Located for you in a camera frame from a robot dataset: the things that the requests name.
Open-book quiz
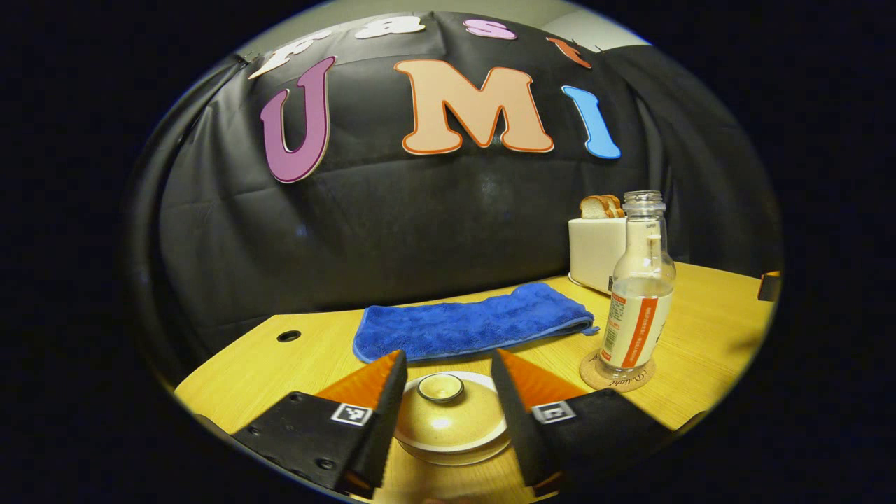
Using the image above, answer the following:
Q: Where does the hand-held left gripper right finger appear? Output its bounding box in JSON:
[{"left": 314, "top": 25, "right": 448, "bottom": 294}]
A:
[{"left": 490, "top": 348, "right": 673, "bottom": 491}]

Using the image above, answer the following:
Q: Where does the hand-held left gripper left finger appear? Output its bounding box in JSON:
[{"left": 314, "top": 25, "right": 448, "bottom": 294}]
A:
[{"left": 234, "top": 350, "right": 409, "bottom": 499}]

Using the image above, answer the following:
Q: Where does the cream teacup lid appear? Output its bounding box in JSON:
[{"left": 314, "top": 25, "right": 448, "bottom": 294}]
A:
[{"left": 393, "top": 372, "right": 510, "bottom": 453}]

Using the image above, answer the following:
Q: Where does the cream teacup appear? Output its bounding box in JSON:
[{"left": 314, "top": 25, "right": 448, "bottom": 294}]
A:
[{"left": 402, "top": 435, "right": 512, "bottom": 468}]

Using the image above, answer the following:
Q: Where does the round cork coaster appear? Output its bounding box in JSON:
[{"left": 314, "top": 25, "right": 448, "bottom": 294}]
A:
[{"left": 580, "top": 348, "right": 657, "bottom": 393}]

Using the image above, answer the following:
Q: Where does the clear water bottle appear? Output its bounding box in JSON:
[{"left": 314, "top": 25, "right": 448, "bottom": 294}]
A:
[{"left": 598, "top": 190, "right": 677, "bottom": 381}]

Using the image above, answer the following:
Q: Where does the blue towel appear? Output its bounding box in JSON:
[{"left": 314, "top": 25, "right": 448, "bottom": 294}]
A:
[{"left": 352, "top": 282, "right": 601, "bottom": 365}]

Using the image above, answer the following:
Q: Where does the white toaster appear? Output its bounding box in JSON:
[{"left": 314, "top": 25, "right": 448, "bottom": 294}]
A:
[{"left": 568, "top": 216, "right": 631, "bottom": 296}]

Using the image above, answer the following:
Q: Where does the black backdrop cloth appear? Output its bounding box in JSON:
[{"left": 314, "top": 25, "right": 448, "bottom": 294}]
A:
[{"left": 126, "top": 10, "right": 781, "bottom": 382}]

